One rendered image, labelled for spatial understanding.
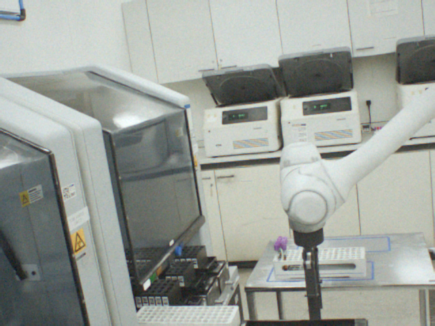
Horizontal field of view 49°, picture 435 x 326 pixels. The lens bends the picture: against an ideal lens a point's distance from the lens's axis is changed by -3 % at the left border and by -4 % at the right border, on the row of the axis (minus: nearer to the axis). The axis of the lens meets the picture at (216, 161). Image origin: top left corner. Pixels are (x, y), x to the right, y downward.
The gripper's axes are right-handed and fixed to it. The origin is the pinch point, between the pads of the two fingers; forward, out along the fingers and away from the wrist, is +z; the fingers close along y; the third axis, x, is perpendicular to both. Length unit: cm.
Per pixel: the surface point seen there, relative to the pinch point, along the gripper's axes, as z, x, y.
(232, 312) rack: 4.2, -23.4, -3.5
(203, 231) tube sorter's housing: -1, -47, -58
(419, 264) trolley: 9, 31, -41
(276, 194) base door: 31, -47, -231
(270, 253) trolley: 9, -21, -57
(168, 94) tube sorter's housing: -56, -52, -56
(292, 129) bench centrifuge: -15, -30, -231
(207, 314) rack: 4.5, -30.2, -2.4
